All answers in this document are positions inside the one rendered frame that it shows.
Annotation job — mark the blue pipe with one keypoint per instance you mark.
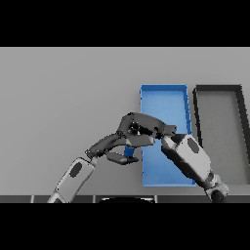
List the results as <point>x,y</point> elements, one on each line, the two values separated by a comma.
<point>129,151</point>

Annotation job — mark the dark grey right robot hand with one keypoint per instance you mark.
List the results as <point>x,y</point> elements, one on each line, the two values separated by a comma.
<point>143,125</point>

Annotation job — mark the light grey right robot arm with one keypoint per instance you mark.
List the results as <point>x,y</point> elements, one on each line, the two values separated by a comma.
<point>192,159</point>

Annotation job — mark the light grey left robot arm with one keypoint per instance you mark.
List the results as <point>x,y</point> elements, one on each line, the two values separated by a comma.
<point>73,177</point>

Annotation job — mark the dark grey bin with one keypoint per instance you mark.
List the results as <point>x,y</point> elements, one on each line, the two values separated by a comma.
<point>221,130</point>

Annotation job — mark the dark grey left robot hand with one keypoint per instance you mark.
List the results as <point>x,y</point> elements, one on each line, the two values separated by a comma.
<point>102,146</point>

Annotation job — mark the blue bin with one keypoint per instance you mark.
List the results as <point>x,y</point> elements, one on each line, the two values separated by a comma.
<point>162,101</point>

